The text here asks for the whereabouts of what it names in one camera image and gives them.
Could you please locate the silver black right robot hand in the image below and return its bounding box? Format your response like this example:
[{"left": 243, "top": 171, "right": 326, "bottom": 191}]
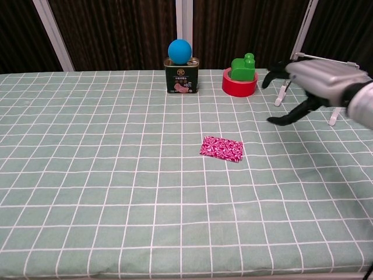
[{"left": 261, "top": 59, "right": 368, "bottom": 127}]

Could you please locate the pink patterned packet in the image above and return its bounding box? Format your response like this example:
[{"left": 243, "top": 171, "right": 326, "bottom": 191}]
[{"left": 199, "top": 135, "right": 244, "bottom": 163}]

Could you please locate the dark brown pleated curtain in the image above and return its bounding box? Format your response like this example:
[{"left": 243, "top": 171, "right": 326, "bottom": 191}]
[
  {"left": 192, "top": 0, "right": 309, "bottom": 71},
  {"left": 48, "top": 0, "right": 178, "bottom": 72},
  {"left": 301, "top": 0, "right": 373, "bottom": 72},
  {"left": 0, "top": 0, "right": 64, "bottom": 75}
]

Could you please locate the green toy block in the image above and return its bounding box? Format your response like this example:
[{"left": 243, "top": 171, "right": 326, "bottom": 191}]
[{"left": 230, "top": 52, "right": 256, "bottom": 82}]

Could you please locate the red tape roll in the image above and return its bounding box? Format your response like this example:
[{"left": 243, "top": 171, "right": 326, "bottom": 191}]
[{"left": 221, "top": 67, "right": 259, "bottom": 98}]

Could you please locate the dark green meat tin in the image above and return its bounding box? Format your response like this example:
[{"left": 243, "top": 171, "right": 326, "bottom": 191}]
[{"left": 163, "top": 57, "right": 200, "bottom": 95}]

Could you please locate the blue ball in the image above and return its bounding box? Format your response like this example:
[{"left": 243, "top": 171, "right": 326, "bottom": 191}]
[{"left": 168, "top": 39, "right": 193, "bottom": 65}]

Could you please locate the green white checked tablecloth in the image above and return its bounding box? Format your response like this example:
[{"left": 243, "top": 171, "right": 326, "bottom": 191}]
[{"left": 0, "top": 68, "right": 373, "bottom": 278}]

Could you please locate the metal wire stand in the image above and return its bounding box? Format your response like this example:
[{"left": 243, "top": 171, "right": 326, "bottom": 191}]
[{"left": 274, "top": 52, "right": 361, "bottom": 127}]

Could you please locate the white partition post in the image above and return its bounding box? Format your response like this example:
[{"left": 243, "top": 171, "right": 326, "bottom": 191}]
[
  {"left": 31, "top": 0, "right": 75, "bottom": 72},
  {"left": 288, "top": 0, "right": 319, "bottom": 64},
  {"left": 175, "top": 0, "right": 195, "bottom": 59}
]

